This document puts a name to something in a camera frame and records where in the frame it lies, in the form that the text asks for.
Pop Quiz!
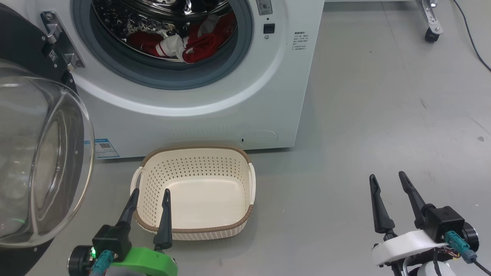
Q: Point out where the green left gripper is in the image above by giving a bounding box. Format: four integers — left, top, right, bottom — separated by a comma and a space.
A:
111, 188, 178, 276

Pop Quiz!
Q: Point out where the thin black floor cable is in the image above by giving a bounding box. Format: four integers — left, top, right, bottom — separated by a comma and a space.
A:
453, 0, 491, 72

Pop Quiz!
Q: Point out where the grey metal bracket with screw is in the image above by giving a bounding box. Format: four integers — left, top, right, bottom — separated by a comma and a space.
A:
40, 11, 85, 72

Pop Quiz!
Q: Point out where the black-rimmed glass washer door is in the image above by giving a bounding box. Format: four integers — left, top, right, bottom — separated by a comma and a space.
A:
0, 4, 95, 276

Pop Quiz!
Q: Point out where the perforated stainless steel drum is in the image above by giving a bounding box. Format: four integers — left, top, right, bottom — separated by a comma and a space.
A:
91, 0, 235, 64

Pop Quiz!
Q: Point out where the blue energy label sticker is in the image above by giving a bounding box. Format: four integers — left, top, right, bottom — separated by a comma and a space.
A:
94, 139, 120, 159

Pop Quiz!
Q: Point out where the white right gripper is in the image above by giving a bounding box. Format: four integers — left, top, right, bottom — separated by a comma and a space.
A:
369, 171, 449, 266

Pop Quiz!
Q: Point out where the cream perforated laundry basket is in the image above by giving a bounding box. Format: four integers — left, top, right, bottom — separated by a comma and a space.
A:
130, 146, 256, 241

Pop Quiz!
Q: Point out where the red and white jersey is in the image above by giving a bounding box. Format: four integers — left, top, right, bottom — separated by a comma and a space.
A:
127, 13, 237, 64

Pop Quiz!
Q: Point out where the metal cart leg with caster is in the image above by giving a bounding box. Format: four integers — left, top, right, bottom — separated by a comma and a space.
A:
416, 0, 443, 43

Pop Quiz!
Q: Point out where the black text warning label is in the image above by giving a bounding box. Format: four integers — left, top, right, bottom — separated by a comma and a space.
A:
293, 31, 310, 51

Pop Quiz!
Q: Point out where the white front-load washing machine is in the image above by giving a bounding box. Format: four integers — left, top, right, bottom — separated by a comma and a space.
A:
12, 0, 325, 158

